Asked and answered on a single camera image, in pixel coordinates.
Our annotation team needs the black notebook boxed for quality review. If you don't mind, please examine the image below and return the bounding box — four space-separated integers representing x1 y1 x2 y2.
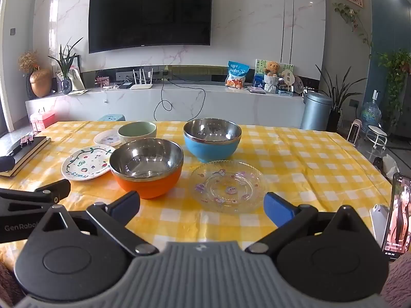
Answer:
0 136 52 178

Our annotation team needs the hanging vine plant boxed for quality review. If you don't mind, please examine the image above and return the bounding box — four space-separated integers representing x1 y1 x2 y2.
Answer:
333 3 373 48

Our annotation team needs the blue water jug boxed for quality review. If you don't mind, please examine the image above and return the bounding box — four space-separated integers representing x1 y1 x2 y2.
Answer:
360 90 382 126

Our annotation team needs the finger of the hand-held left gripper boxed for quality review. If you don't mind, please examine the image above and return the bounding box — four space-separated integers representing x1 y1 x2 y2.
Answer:
33 179 71 204

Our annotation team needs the white marble television cabinet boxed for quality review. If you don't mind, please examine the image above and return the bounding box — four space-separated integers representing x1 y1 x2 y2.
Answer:
25 83 305 133

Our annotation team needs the leafy green plant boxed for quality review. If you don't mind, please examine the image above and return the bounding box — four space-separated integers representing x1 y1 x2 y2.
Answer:
373 49 411 129

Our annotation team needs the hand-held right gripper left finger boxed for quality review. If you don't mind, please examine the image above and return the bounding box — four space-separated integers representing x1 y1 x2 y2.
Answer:
29 191 159 257

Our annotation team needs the black cable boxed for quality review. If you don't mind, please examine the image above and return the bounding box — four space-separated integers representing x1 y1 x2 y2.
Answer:
153 79 206 121

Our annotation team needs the pink storage box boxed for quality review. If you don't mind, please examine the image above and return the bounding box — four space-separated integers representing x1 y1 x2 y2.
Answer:
30 109 56 132

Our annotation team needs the yellow checked tablecloth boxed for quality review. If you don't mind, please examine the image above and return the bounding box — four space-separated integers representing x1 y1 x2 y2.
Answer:
0 120 402 264

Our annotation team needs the green plant in glass vase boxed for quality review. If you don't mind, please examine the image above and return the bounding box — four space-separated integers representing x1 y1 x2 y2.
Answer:
48 37 84 95

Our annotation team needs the brown teddy bear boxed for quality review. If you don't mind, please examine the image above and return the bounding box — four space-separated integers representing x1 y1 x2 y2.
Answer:
264 61 281 78

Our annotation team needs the potted snake plant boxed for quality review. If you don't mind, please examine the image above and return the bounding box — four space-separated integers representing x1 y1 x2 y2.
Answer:
315 64 367 133

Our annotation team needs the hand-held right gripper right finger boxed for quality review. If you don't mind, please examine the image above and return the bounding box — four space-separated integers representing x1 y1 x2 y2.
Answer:
246 192 375 257

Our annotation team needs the silver phone stand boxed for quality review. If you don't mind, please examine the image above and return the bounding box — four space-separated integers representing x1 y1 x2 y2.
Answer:
369 203 391 245

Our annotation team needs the copper vase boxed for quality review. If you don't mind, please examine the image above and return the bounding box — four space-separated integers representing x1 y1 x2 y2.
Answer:
30 67 52 98

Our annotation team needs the clear glass cartoon plate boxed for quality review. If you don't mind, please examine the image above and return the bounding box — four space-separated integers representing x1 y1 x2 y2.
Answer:
190 160 268 214

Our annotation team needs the white fruit-print plate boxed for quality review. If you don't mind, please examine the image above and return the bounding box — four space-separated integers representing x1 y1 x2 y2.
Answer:
61 145 116 181

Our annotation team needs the small white heater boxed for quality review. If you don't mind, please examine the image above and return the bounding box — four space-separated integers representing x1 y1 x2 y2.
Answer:
346 119 363 145

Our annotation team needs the smartphone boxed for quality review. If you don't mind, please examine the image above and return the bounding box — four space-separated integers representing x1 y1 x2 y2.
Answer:
381 172 411 262

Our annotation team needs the black round object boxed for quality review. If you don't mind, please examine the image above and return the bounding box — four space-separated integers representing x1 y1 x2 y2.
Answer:
0 156 15 173

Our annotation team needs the pale green ceramic bowl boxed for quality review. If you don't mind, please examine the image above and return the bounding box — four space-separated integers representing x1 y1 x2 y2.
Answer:
117 121 157 143

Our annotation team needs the blue snack bag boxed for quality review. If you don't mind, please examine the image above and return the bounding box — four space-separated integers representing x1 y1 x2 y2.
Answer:
225 61 250 89

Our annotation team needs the dried flower bunch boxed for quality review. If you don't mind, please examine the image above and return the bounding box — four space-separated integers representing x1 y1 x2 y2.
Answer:
18 51 41 74

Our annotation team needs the white plastic bag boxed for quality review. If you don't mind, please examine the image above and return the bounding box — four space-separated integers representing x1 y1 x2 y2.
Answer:
381 153 400 176

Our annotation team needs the round hand fan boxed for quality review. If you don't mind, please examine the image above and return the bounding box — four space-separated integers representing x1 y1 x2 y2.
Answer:
282 70 296 93

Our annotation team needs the grey trash can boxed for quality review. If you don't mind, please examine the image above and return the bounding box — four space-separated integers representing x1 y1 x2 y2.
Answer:
300 90 334 132

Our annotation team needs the small white cartoon plate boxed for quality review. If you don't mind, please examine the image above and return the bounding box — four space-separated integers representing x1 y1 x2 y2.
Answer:
93 129 124 147

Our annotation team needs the white round stool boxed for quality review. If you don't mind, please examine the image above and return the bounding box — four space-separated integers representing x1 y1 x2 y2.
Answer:
366 125 388 150

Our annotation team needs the green and blue canvas painting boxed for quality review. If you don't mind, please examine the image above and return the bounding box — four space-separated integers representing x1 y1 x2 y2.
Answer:
253 59 295 90

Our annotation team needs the black wall television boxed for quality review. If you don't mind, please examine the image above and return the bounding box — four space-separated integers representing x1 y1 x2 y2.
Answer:
88 0 214 54

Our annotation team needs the teddy bear in cup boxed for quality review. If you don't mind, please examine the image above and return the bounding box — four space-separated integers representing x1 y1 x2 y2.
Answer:
264 74 279 94

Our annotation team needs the blue steel-lined bowl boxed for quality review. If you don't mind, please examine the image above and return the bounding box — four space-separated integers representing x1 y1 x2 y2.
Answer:
183 118 242 163

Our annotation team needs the orange steel-lined bowl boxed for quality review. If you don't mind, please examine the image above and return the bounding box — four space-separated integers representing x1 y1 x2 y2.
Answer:
109 138 184 200

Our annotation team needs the white router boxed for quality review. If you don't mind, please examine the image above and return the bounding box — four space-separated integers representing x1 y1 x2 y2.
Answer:
130 67 155 90

